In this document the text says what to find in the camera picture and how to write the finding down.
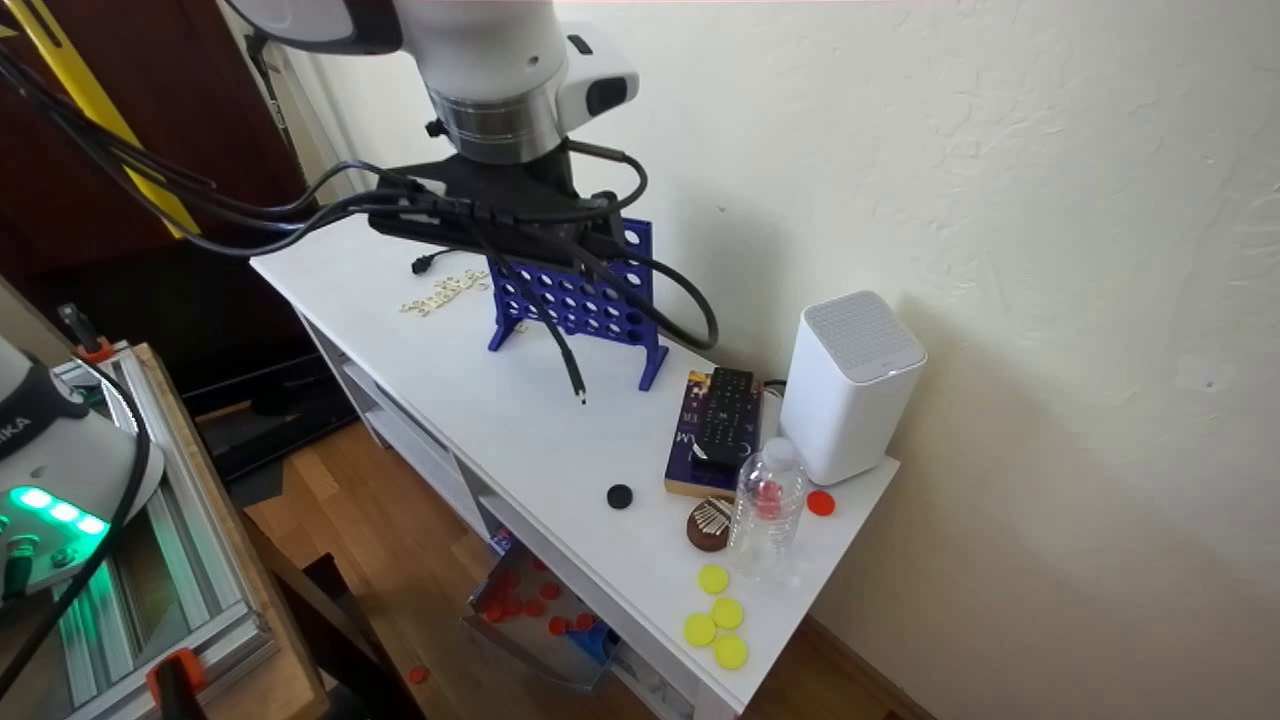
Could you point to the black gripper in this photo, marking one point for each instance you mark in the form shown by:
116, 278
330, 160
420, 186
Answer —
513, 203

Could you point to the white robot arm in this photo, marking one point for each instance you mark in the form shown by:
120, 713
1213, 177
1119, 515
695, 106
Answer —
465, 53

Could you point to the blue connect four grid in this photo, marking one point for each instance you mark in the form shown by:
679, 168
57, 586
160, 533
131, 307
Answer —
603, 301

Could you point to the black remote control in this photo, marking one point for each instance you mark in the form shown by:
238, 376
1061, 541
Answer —
725, 419

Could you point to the dark blue game disc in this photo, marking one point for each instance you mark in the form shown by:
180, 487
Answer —
616, 497

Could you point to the dark brown wooden cabinet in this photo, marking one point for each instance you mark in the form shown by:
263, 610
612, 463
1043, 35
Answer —
200, 80

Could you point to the yellow strip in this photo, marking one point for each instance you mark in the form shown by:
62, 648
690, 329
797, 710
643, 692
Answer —
147, 186

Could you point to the red game disc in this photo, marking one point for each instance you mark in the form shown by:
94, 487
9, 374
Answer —
769, 505
419, 677
708, 524
823, 503

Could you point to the white box speaker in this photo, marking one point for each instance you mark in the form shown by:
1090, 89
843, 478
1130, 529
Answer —
853, 384

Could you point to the game box with red pieces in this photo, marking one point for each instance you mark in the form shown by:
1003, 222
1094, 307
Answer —
543, 621

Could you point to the yellow game disc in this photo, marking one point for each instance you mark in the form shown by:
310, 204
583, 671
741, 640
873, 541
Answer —
697, 628
728, 654
712, 578
725, 612

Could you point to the orange clamp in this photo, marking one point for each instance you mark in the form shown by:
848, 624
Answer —
177, 677

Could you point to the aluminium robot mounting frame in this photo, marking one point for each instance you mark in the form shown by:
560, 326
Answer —
186, 574

